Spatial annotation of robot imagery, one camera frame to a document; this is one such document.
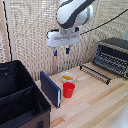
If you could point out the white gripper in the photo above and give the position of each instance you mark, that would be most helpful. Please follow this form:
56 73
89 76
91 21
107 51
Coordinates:
62 39

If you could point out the white bowl with yellow food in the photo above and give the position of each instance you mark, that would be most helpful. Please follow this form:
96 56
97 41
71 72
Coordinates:
68 77

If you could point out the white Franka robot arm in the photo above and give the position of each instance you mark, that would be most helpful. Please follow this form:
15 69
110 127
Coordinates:
74 13

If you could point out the open oven door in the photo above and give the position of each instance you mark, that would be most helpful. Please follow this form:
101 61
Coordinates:
95 74

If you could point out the woven bamboo screen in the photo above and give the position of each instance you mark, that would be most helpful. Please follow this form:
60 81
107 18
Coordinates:
30 33

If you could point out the dark blue book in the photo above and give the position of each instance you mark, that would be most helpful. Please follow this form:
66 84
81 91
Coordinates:
50 88

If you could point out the red plastic cup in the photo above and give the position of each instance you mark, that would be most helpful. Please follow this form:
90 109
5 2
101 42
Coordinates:
68 90

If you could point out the black dish rack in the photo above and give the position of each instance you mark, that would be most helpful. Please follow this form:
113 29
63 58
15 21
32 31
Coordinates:
115 45

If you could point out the black vertical pole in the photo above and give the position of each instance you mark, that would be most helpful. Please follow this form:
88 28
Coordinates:
7 30

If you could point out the black fabric storage box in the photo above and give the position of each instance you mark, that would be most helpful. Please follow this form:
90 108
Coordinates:
16 96

